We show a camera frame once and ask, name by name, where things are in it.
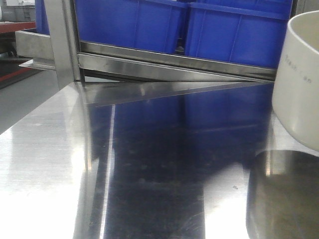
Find large blue crate left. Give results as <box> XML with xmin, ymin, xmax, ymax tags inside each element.
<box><xmin>75</xmin><ymin>0</ymin><xmax>187</xmax><ymax>53</ymax></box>

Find large blue crate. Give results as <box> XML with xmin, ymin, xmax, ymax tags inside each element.
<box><xmin>184</xmin><ymin>0</ymin><xmax>293</xmax><ymax>68</ymax></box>
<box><xmin>75</xmin><ymin>0</ymin><xmax>187</xmax><ymax>53</ymax></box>

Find white plastic bin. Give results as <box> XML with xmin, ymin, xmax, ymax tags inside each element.
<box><xmin>272</xmin><ymin>10</ymin><xmax>319</xmax><ymax>150</ymax></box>

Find large blue crate right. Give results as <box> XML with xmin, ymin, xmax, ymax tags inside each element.
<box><xmin>184</xmin><ymin>0</ymin><xmax>293</xmax><ymax>68</ymax></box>

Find stainless steel shelf rack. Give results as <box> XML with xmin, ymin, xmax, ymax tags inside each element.
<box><xmin>15</xmin><ymin>1</ymin><xmax>319</xmax><ymax>239</ymax></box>

